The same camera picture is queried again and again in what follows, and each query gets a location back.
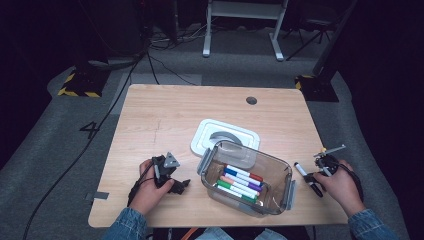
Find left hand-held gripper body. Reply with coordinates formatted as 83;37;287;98
151;152;181;191

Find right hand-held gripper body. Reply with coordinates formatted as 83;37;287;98
313;144;347;178

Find black cap marker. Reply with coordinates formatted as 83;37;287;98
293;162;324;199

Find clear plastic storage box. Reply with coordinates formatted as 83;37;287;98
196;139;297;218

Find bright green cap marker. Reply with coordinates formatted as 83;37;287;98
216;179;258;200

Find blue cap marker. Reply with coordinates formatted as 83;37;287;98
223;167;263;188

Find dark red cap marker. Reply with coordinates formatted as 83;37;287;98
223;163;264;183

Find white box lid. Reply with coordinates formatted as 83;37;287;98
190;118;261;158

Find purple cap marker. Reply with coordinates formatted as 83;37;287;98
226;173;263;193

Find dark green cap marker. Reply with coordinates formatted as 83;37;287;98
217;185;258;205

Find person's right hand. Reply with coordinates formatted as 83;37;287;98
313;159;366;218

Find person's left hand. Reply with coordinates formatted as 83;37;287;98
128;159;176;217

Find person's legs in jeans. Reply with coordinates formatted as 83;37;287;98
194;227;288;240

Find grey tape strip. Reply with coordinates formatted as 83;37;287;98
85;191;110;202

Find black yellow striped stand base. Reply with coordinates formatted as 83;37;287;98
57;68;111;98
294;74;340;103

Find black tripod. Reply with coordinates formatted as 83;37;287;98
286;13;334;62

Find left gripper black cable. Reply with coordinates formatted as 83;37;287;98
127;161;157;210

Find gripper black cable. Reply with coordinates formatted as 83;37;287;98
333;159;365;203
127;161;157;210

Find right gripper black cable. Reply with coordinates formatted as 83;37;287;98
333;159;365;203

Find orange cable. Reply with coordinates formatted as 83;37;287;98
179;227;198;240

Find thick black floor cable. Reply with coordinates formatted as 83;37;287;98
21;49;144;240

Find thin black floor cable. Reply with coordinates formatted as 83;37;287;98
146;54;198;86

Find dark slanted post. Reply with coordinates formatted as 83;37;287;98
313;0;360;78

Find bundle of floor cables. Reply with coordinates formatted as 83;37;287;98
149;23;214;51

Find white desk frame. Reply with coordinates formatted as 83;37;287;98
202;0;290;62

